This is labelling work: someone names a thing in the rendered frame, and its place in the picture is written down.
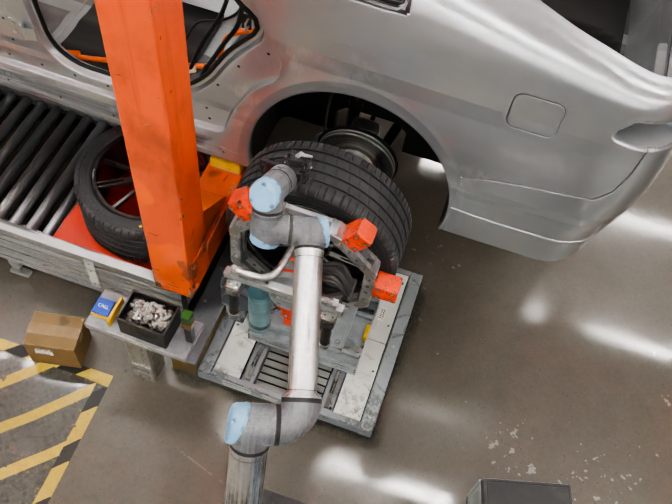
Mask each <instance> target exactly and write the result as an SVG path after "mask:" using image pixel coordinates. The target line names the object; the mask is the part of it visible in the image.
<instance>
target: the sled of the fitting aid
mask: <svg viewBox="0 0 672 504"><path fill-rule="evenodd" d="M379 304H380V300H379V299H376V298H373V297H372V298H371V301H370V303H369V306H368V307H364V308H358V310H357V312H356V315H355V318H354V320H353V323H352V326H351V329H350V331H349V334H348V337H347V339H346V342H345V345H344V347H343V350H342V353H341V354H338V353H335V352H332V351H330V350H327V349H325V350H324V349H321V348H320V347H319V358H318V363H321V364H323V365H326V366H329V367H332V368H335V369H338V370H341V371H344V372H346V373H349V374H352V375H355V373H356V370H357V367H358V364H359V362H360V359H361V356H362V353H363V350H364V347H365V345H366V342H367V339H368V336H369V333H370V330H371V328H372V325H373V322H374V319H375V316H376V314H377V311H378V308H379ZM248 338H249V339H252V340H254V341H257V342H260V343H263V344H266V345H269V346H272V347H275V348H277V349H280V350H283V351H286V352H289V349H290V337H289V336H286V335H283V334H280V333H277V332H274V331H272V330H268V331H267V332H265V333H262V334H257V333H254V332H252V331H251V330H250V328H249V329H248Z"/></svg>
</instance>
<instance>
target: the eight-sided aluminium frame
mask: <svg viewBox="0 0 672 504"><path fill-rule="evenodd" d="M282 214H291V215H303V216H317V217H323V218H326V219H327V220H328V222H329V226H330V241H332V242H333V243H334V244H335V245H336V246H337V247H338V248H339V249H340V250H341V251H342V252H343V253H344V254H345V255H346V256H347V257H348V258H349V259H350V260H351V261H352V262H353V263H354V264H355V265H356V266H357V267H358V268H359V269H360V270H361V271H362V272H363V273H364V278H363V282H362V287H361V288H360V289H355V290H354V291H353V294H352V297H351V299H350V302H349V304H348V303H345V302H342V305H345V310H349V309H356V308H364V307H368V306H369V303H370V301H371V298H372V296H371V294H372V290H373V286H374V283H375V280H376V277H377V275H378V271H379V268H380V266H381V265H380V263H381V261H380V260H379V259H378V258H377V256H375V255H374V254H373V253H372V252H371V251H370V250H369V249H368V248H364V249H362V250H360V251H357V252H353V251H352V250H351V249H350V248H348V247H347V246H346V245H345V244H343V243H342V242H341V241H342V238H343V236H344V233H345V231H346V229H347V225H346V224H344V223H343V222H342V221H340V220H337V219H336V218H331V217H328V216H324V215H321V214H318V213H315V212H312V211H309V210H306V209H303V208H300V207H297V206H294V205H291V204H288V203H287V202H284V203H283V211H282ZM250 223H251V220H248V221H242V220H241V219H240V218H239V217H238V216H237V215H236V214H235V216H234V218H233V220H232V222H231V224H230V226H229V232H230V249H231V256H230V258H231V261H232V262H233V263H234V264H235V265H237V266H240V267H243V268H246V269H248V270H251V271H254V272H257V273H268V272H270V270H269V269H268V268H267V267H266V266H265V265H264V264H263V263H262V262H261V261H259V260H258V259H257V258H256V257H255V256H254V255H253V254H252V253H251V252H250V251H248V249H247V233H246V231H247V230H249V228H250ZM322 295H325V296H328V297H332V298H335V299H338V300H340V301H341V298H342V296H343V295H342V293H341V292H338V293H332V294H323V293H322Z"/></svg>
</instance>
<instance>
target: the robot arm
mask: <svg viewBox="0 0 672 504"><path fill-rule="evenodd" d="M312 157H313V156H312V155H308V154H305V153H303V152H301V151H296V150H290V151H289V153H287V155H286V156H285V158H284V160H283V164H280V163H277V162H274V161H272V160H269V159H262V160H260V173H262V174H264V175H263V176H262V177H261V178H259V179H257V180H256V181H255V182H254V183H253V185H252V186H251V188H250V190H249V200H250V203H251V205H252V213H251V223H250V228H249V231H250V241H251V242H252V244H254V245H255V246H257V247H259V248H262V249H275V248H277V247H278V246H279V244H290V245H295V246H294V252H295V261H294V279H293V296H292V314H291V332H290V349H289V367H288V385H287V391H286V393H285V394H284V395H282V397H281V404H273V403H252V402H247V401H246V402H236V403H234V404H232V406H231V407H230V410H229V414H228V418H227V424H226V429H225V443H227V444H229V446H230V449H229V460H228V470H227V480H226V491H225V501H224V504H262V496H263V488H264V480H265V472H266V464H267V456H268V450H269V447H270V446H286V445H289V444H292V443H294V442H296V441H297V440H299V439H300V438H302V437H303V436H304V435H305V434H306V433H307V432H308V431H309V430H310V429H311V428H312V427H313V425H314V424H315V422H316V421H317V419H318V417H319V414H320V411H321V407H322V398H321V396H320V395H319V394H318V393H317V379H318V358H319V337H320V317H321V296H322V275H323V255H324V249H325V248H327V247H328V246H329V242H330V226H329V222H328V220H327V219H326V218H323V217H317V216H303V215H291V214H282V211H283V203H284V198H285V197H286V196H287V195H288V194H289V193H290V192H291V191H292V190H293V189H294V188H295V186H296V185H299V186H300V185H301V184H307V183H308V182H309V181H310V180H311V179H312V178H309V171H310V169H312V161H311V160H312V159H313V158H312ZM308 159H309V160H308ZM307 179H308V181H307Z"/></svg>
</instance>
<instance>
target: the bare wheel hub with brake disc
mask: <svg viewBox="0 0 672 504"><path fill-rule="evenodd" d="M319 143H324V144H326V145H327V144H328V145H331V146H335V147H338V148H339V149H340V148H341V149H344V150H346V152H347V151H349V152H351V153H353V154H354V155H357V156H359V157H361V158H362V159H365V160H366V161H368V162H369V163H371V164H373V165H374V166H375V167H376V168H378V169H380V170H381V171H382V172H383V173H384V174H386V176H388V177H389V178H390V179H392V177H393V174H394V172H395V162H394V159H393V156H392V154H391V153H390V151H389V150H388V149H387V148H386V147H385V146H384V145H383V144H382V143H381V142H380V141H379V140H377V139H376V138H374V137H372V136H370V135H368V134H366V133H363V132H360V131H357V130H351V129H338V130H333V131H330V132H328V133H327V134H325V135H324V136H323V137H322V138H321V140H320V141H319Z"/></svg>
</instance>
